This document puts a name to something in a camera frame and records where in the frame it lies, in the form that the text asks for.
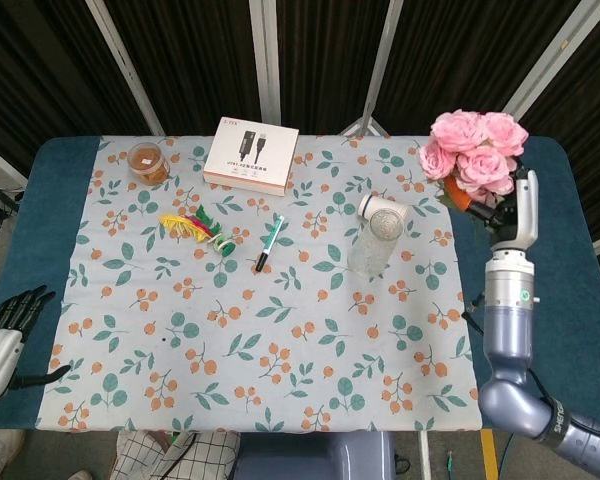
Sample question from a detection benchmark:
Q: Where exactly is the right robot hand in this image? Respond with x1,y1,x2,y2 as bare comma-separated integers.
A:
467,168,539,251

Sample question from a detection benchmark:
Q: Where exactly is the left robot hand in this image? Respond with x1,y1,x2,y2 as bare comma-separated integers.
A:
0,284,72,406

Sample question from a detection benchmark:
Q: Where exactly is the pink artificial rose bouquet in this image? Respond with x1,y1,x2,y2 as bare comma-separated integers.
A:
419,109,531,217

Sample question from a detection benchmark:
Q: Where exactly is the textured clear glass vase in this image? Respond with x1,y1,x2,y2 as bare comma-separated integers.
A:
347,208,406,279

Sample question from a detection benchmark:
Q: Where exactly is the white shoe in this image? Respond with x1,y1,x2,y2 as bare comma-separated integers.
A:
0,428,27,480

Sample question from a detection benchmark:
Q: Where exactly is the small white round bottle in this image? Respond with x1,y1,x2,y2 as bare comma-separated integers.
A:
357,193,406,226

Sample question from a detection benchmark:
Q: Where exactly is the teal blue table cover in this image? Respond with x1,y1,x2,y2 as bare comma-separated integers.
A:
0,134,600,434

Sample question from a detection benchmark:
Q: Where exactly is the grey tripod stand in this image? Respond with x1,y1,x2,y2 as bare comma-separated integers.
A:
339,102,389,136

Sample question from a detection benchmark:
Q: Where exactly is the white black checkered cloth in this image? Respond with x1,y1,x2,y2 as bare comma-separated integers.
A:
117,429,241,480

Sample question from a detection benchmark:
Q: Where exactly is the colourful feather shuttlecock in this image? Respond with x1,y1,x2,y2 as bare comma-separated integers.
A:
158,205,235,257

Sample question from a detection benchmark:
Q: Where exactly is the clear jar of rubber bands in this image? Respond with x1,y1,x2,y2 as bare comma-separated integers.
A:
126,141,172,186

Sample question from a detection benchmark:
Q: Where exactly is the green whiteboard marker pen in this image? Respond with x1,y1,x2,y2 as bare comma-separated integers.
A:
255,213,286,274

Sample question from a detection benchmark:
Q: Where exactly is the floral print tablecloth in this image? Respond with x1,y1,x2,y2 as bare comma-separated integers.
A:
38,133,484,434

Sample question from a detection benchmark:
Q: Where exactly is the grey robot torso base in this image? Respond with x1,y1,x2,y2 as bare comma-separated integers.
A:
239,432,396,480

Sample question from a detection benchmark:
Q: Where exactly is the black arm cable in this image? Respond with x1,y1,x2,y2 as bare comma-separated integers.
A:
462,294,487,334

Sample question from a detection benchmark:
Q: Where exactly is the white frame post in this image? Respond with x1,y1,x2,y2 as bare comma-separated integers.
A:
502,0,589,124
248,0,282,124
347,0,404,135
85,0,165,137

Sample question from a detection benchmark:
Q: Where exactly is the white cable product box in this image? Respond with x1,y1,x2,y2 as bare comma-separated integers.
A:
202,117,300,197

